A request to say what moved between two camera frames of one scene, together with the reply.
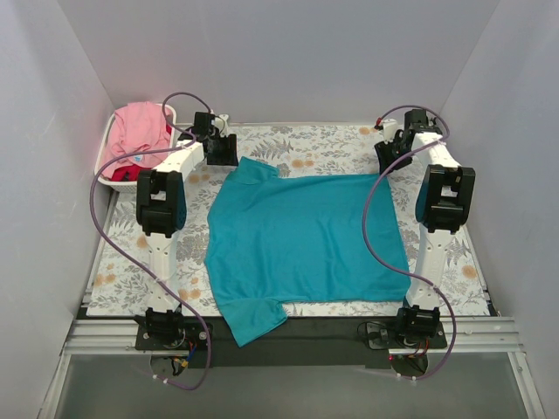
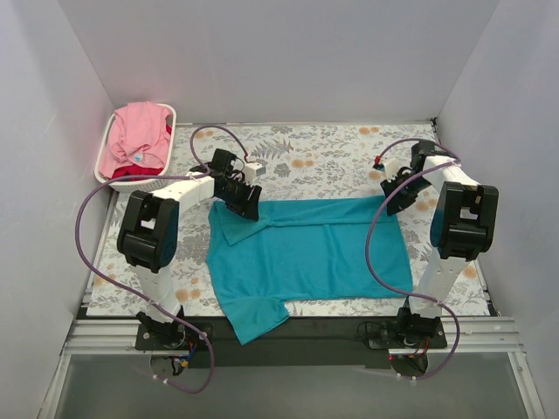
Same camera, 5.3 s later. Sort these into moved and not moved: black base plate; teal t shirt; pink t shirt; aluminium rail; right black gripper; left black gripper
Moved: right black gripper; teal t shirt; left black gripper
Not moved: aluminium rail; pink t shirt; black base plate
